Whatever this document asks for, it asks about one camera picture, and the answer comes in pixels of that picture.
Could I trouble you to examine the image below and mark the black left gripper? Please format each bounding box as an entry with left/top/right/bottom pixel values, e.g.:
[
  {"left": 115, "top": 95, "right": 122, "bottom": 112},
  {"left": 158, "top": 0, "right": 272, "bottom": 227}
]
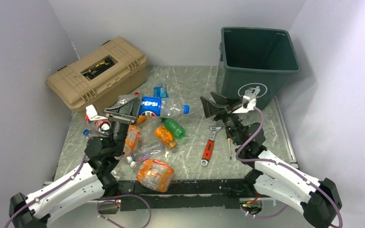
[{"left": 105, "top": 94, "right": 144, "bottom": 156}]

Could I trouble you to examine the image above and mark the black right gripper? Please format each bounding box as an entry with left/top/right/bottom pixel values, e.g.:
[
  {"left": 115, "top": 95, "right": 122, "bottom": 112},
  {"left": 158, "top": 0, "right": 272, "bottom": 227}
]
[{"left": 200, "top": 91, "right": 243, "bottom": 146}]

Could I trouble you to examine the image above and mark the blue cap clear bottle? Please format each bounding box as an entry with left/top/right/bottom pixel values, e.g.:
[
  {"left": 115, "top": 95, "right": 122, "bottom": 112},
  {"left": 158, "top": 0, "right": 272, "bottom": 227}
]
[{"left": 117, "top": 94, "right": 191, "bottom": 120}]

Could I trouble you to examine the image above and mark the crushed clear blue label bottle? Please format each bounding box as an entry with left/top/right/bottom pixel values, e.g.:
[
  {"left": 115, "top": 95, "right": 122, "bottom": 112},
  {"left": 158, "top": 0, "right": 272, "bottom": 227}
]
[{"left": 126, "top": 141, "right": 165, "bottom": 165}]

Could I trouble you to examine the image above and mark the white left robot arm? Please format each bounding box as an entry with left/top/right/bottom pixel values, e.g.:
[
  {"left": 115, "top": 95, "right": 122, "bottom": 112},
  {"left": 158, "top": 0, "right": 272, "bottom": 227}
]
[{"left": 5, "top": 95, "right": 142, "bottom": 228}]

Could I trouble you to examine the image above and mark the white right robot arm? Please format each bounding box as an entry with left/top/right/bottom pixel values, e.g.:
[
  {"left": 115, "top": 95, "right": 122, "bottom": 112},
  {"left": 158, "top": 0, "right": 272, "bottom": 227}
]
[{"left": 200, "top": 92, "right": 344, "bottom": 228}]

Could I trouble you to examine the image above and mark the dark green trash bin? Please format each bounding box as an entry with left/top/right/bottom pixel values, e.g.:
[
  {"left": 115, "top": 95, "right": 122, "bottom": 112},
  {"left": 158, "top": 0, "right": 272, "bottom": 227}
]
[{"left": 216, "top": 27, "right": 300, "bottom": 110}]

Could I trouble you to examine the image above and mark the orange juice bottle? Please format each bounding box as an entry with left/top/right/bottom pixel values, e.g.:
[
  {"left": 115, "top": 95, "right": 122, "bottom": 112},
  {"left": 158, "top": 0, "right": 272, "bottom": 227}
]
[{"left": 136, "top": 115, "right": 148, "bottom": 124}]

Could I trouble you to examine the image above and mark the large orange label bottle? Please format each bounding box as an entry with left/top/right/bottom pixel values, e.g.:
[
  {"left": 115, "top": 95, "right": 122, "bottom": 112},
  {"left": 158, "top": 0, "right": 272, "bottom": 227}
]
[{"left": 124, "top": 125, "right": 140, "bottom": 156}]

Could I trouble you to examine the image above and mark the red label clear bottle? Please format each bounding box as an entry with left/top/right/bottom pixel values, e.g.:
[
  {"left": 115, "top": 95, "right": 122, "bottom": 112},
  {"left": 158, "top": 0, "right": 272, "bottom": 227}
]
[{"left": 95, "top": 119, "right": 111, "bottom": 133}]

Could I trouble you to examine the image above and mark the blue tinted water bottle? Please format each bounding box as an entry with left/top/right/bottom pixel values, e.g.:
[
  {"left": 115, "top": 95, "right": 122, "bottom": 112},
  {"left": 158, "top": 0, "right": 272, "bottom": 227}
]
[{"left": 153, "top": 83, "right": 169, "bottom": 98}]

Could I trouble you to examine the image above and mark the small orange bottle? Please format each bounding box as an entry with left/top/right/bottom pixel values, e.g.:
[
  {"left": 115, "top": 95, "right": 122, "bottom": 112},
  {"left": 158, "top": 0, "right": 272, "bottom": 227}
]
[{"left": 154, "top": 125, "right": 176, "bottom": 149}]

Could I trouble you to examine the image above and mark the green plastic bottle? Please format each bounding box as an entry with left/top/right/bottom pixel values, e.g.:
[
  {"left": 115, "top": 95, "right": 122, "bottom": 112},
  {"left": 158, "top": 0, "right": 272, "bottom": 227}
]
[{"left": 161, "top": 117, "right": 186, "bottom": 139}]

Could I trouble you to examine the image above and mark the tan plastic toolbox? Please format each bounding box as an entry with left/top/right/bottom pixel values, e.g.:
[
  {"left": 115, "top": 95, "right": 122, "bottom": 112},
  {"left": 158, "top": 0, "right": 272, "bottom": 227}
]
[{"left": 47, "top": 37, "right": 147, "bottom": 113}]

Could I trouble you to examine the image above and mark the crushed orange label jug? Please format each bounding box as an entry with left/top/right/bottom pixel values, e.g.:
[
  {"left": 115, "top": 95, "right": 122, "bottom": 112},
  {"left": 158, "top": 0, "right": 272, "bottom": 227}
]
[{"left": 134, "top": 159, "right": 175, "bottom": 192}]

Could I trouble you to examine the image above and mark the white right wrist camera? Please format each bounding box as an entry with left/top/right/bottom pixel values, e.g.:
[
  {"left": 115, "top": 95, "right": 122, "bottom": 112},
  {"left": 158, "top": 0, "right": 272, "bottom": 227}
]
[{"left": 233, "top": 95, "right": 257, "bottom": 114}]

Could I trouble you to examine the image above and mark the red handled adjustable wrench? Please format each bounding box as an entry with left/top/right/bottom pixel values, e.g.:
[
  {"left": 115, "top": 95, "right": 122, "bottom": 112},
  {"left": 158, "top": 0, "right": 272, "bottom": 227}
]
[{"left": 201, "top": 126, "right": 222, "bottom": 167}]

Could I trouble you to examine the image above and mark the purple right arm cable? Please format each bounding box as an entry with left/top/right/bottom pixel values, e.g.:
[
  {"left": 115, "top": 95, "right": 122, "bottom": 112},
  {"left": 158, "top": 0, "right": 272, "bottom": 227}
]
[{"left": 235, "top": 107, "right": 344, "bottom": 228}]

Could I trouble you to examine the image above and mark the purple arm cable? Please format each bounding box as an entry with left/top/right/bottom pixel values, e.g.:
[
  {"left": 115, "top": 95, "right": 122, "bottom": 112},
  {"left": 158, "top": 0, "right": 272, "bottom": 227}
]
[
  {"left": 235, "top": 107, "right": 344, "bottom": 228},
  {"left": 3, "top": 121, "right": 107, "bottom": 228}
]

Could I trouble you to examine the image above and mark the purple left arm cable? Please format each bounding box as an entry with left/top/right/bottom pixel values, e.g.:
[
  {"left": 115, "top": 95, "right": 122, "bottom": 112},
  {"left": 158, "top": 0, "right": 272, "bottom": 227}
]
[{"left": 3, "top": 121, "right": 107, "bottom": 228}]

